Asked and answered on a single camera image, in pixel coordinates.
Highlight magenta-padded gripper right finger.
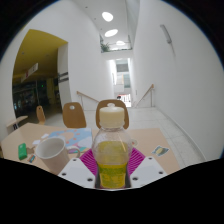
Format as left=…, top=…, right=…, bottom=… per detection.
left=127, top=147, right=168, bottom=190

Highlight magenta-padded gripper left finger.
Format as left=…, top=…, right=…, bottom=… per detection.
left=57, top=148, right=100, bottom=190

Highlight clear bottle with yellow drink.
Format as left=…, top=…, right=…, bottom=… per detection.
left=91, top=102, right=133, bottom=190

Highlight yellow and blue sticker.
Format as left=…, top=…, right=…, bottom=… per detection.
left=151, top=144, right=171, bottom=157

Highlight white cup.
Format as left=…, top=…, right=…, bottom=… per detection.
left=34, top=136, right=82, bottom=176

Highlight light blue illustrated mouse pad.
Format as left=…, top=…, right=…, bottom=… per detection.
left=46, top=127, right=93, bottom=154

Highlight wooden chair with oval hole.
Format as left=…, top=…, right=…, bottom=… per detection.
left=95, top=98, right=130, bottom=130
left=35, top=105, right=47, bottom=126
left=62, top=101, right=87, bottom=129

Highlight small green box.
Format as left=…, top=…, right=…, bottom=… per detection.
left=17, top=142, right=28, bottom=161

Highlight wooden stair handrail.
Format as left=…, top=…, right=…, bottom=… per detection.
left=76, top=90, right=100, bottom=111
left=134, top=83, right=155, bottom=108

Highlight small wooden side table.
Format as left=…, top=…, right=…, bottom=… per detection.
left=5, top=115, right=29, bottom=133

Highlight white hanging sign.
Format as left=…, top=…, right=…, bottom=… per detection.
left=20, top=62, right=39, bottom=83

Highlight green potted plant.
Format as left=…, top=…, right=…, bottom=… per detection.
left=99, top=41, right=111, bottom=53

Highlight round ceiling lights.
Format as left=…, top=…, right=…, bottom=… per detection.
left=101, top=11, right=127, bottom=47

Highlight dark wall sign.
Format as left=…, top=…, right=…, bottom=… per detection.
left=58, top=71, right=70, bottom=84

